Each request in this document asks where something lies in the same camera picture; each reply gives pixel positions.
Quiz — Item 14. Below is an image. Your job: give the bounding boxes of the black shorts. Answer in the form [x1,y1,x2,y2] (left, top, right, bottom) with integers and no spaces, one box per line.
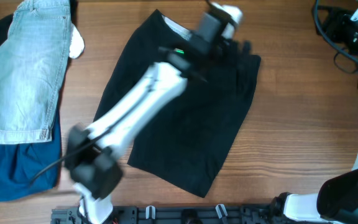
[96,11,261,197]

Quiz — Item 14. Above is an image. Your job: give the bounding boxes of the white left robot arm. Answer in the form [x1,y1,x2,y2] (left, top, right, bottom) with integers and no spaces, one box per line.
[65,39,261,223]

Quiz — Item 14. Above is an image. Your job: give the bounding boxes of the white cloth item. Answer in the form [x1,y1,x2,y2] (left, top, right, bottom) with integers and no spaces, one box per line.
[69,23,85,59]

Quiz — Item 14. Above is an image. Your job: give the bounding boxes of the light blue denim shorts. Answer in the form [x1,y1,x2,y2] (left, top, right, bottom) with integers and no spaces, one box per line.
[0,0,71,144]

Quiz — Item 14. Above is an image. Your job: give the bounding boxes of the dark blue garment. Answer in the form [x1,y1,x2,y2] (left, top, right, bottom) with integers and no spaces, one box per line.
[0,109,62,202]

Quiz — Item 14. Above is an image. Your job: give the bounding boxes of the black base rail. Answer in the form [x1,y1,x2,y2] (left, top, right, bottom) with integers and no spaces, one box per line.
[50,203,323,224]

